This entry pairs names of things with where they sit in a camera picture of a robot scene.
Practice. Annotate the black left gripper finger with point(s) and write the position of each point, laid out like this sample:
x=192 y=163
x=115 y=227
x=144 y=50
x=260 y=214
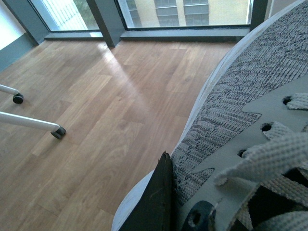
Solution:
x=155 y=210

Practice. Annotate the grey knit sneaker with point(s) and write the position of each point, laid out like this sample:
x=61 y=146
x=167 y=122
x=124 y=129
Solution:
x=241 y=163

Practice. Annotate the white table leg with caster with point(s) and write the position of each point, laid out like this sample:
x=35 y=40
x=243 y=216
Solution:
x=56 y=130

